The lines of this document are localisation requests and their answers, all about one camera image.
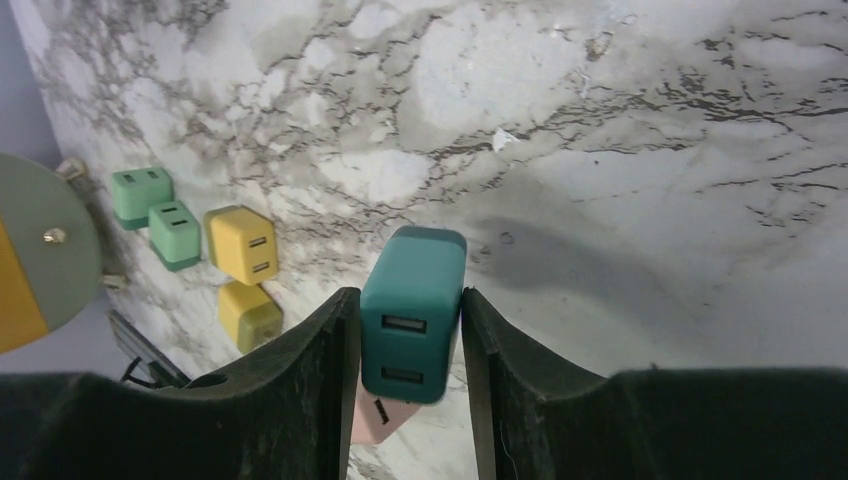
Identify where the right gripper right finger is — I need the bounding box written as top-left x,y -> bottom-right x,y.
461,288 -> 847,479

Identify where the cream cylindrical bucket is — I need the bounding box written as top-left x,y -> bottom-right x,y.
1,153 -> 127,352

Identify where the teal charger plug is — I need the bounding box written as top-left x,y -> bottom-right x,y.
360,226 -> 467,405

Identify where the yellow usb charger plug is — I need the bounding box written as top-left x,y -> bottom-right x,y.
217,280 -> 284,354

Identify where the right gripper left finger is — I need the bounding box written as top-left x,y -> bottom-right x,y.
1,287 -> 360,479

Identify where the green charger plug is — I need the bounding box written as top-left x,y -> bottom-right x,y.
110,167 -> 174,231
148,200 -> 201,272

